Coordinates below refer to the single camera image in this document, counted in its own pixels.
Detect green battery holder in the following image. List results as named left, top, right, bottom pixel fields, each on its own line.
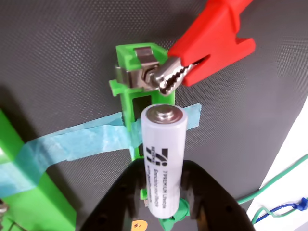
left=109, top=42, right=178, bottom=202

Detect red alligator clip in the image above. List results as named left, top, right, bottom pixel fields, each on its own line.
left=154, top=0, right=256, bottom=96

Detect green alligator clip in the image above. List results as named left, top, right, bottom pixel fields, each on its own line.
left=158, top=198, right=191, bottom=231

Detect white AA battery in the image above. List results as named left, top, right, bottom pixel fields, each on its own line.
left=140, top=104, right=188, bottom=219

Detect orange sticker lightning mark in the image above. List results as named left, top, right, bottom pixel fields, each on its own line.
left=131, top=219, right=148, bottom=231

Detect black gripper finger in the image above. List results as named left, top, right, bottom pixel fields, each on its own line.
left=181, top=160, right=256, bottom=231
left=79, top=158, right=147, bottom=231

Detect dark grey work mat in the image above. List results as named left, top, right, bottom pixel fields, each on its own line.
left=0, top=0, right=308, bottom=231

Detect green connector block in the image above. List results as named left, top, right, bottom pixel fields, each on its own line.
left=0, top=108, right=77, bottom=231

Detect blue cable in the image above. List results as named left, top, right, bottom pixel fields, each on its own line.
left=252, top=197, right=308, bottom=223

